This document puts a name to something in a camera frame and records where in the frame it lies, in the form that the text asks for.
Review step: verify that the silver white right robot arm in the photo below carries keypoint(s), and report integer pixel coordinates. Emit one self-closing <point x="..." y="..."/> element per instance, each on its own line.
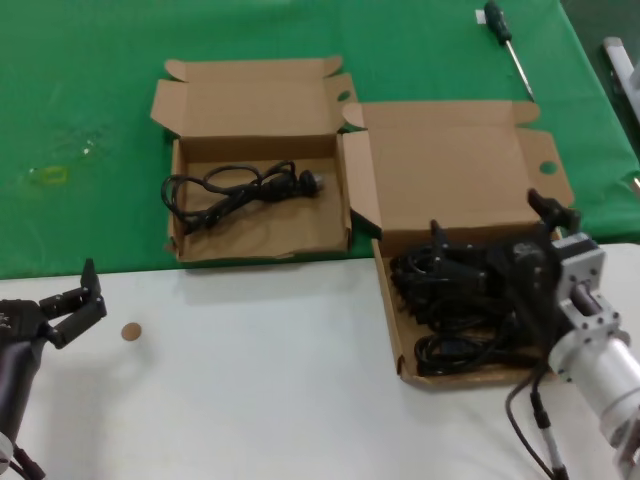
<point x="600" y="360"/>

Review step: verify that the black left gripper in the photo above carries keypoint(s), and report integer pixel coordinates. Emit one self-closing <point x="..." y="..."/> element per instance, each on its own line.
<point x="17" y="322"/>

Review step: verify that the cardboard box with torn rim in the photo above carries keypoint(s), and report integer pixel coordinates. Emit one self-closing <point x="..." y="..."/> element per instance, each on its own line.
<point x="250" y="100"/>

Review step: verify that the small white paper tag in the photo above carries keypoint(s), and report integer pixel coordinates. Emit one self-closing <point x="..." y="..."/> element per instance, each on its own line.
<point x="480" y="18"/>

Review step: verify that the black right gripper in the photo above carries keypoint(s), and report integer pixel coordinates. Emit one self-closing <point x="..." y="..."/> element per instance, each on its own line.
<point x="530" y="270"/>

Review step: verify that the grey metal post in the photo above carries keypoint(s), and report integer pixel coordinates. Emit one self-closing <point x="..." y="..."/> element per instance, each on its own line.
<point x="616" y="55"/>

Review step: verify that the green tablecloth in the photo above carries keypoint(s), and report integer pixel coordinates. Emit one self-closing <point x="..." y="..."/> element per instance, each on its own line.
<point x="75" y="75"/>

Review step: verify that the round cardboard disc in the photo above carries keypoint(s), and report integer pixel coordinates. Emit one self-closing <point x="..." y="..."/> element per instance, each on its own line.
<point x="131" y="331"/>

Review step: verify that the cardboard box with open lid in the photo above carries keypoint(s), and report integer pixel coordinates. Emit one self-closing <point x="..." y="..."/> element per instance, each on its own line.
<point x="440" y="165"/>

